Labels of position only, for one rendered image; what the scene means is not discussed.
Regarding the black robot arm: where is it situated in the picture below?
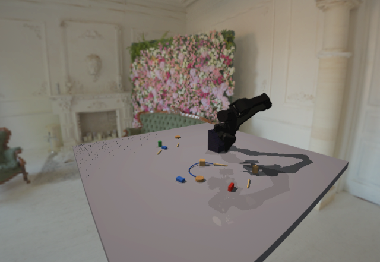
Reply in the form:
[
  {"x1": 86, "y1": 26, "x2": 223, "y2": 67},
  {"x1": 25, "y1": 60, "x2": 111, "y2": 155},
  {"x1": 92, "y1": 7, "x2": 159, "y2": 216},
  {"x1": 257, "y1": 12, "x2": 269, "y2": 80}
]
[{"x1": 214, "y1": 93, "x2": 272, "y2": 141}]

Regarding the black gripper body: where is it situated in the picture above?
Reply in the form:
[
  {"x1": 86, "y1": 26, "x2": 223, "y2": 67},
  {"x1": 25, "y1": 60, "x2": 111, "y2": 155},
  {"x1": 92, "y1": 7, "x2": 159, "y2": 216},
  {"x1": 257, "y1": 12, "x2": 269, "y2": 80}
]
[{"x1": 223, "y1": 121, "x2": 237, "y2": 143}]

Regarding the small blue block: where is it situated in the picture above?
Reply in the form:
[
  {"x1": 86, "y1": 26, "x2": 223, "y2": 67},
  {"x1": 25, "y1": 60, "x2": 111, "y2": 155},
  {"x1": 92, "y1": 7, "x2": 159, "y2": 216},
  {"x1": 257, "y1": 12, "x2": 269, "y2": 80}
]
[{"x1": 176, "y1": 176, "x2": 185, "y2": 182}]

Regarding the small red block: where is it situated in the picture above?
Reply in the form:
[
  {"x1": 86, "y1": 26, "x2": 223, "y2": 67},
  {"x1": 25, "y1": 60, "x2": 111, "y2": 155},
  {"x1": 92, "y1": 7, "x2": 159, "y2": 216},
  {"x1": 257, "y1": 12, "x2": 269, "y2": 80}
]
[{"x1": 228, "y1": 183, "x2": 234, "y2": 192}]

